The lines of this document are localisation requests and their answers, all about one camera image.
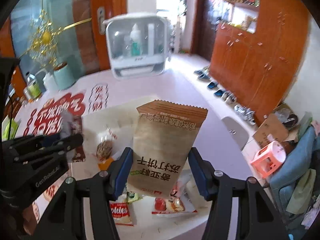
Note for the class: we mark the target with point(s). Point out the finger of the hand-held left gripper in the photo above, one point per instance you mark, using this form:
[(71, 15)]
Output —
[(67, 143), (25, 143)]

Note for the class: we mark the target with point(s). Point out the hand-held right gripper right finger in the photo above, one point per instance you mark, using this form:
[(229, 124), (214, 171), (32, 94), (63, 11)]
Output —
[(197, 175)]

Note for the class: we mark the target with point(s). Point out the gold door ornament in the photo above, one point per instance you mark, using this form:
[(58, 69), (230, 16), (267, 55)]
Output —
[(46, 36)]

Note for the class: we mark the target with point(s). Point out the wooden shoe cabinet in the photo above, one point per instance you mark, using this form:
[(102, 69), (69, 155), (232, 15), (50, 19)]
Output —
[(262, 55)]

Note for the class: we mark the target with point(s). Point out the row of shoes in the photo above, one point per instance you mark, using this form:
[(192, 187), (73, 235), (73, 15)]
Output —
[(225, 96)]

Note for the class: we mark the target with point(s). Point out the white bottle sterilizer cabinet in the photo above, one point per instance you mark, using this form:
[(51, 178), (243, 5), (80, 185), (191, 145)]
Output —
[(135, 65)]

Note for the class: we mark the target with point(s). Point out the red white pictured snack packet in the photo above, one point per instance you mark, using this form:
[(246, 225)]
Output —
[(172, 205)]

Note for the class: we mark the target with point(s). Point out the clear bottle green label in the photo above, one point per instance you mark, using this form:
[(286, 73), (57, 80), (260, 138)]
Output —
[(32, 88)]

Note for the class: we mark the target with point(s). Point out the pink plastic stool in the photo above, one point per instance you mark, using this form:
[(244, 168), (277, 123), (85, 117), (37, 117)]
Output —
[(268, 158)]

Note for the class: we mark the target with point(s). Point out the cardboard box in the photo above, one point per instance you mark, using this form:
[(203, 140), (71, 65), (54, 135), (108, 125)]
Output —
[(270, 130)]

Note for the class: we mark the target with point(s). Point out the small green snack packet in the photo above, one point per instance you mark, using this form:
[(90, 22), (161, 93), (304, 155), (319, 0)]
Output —
[(133, 197)]

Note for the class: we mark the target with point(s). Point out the white squeeze bottle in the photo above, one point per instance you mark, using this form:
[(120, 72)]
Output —
[(49, 82)]

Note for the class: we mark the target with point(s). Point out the clear packet brown walnut cookie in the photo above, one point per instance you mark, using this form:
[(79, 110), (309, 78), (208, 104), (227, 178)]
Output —
[(103, 148)]

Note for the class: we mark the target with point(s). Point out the dark entry door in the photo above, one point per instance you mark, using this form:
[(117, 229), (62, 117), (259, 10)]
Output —
[(207, 25)]

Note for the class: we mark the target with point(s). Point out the blue chair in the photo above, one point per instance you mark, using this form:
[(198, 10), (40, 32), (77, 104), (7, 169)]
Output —
[(295, 170)]

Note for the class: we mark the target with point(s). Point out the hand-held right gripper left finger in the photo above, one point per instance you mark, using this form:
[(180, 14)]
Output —
[(122, 175)]

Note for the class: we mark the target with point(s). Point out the white plastic bin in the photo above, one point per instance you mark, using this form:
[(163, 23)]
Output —
[(120, 135)]

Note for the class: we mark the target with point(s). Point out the green tissue box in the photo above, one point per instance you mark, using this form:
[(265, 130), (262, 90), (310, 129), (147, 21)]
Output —
[(11, 127)]

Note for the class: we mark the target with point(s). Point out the mint green canister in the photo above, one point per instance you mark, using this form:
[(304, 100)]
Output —
[(63, 77)]

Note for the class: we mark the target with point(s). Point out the red white cookie packet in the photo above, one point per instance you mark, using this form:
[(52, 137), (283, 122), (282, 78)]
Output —
[(121, 211)]

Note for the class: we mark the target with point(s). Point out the brown cracker packet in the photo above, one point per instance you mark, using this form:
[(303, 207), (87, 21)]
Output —
[(162, 142)]

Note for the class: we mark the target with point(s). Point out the small orange snack packet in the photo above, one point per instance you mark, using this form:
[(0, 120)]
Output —
[(106, 165)]

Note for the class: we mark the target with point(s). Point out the frosted glass sliding door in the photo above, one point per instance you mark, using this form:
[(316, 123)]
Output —
[(75, 5)]

